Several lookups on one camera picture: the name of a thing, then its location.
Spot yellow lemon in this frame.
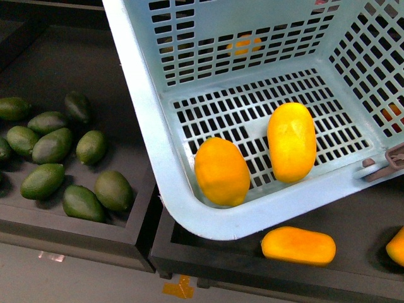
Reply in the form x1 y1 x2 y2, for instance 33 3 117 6
194 137 250 207

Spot light blue plastic basket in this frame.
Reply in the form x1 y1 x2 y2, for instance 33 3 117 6
103 1 403 241

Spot yellow mango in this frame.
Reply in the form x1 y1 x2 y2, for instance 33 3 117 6
267 102 316 183

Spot orange mango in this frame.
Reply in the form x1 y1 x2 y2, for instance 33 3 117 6
261 226 336 266

